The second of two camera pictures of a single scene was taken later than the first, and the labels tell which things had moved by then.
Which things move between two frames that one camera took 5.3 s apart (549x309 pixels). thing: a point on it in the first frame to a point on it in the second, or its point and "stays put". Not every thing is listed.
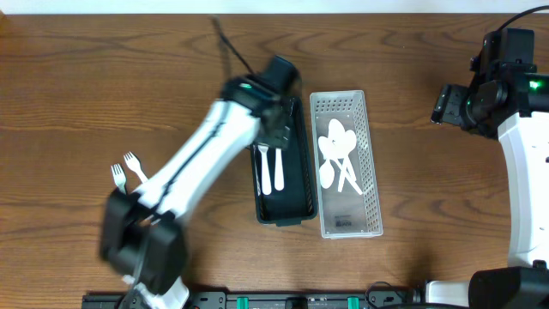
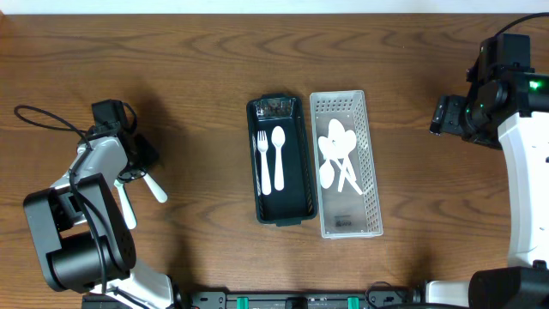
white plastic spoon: x=350 y=144 stays put
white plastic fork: x=266 y=185 stays put
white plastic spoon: x=336 y=136 stays put
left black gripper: x=277 y=131 to x=140 y=155
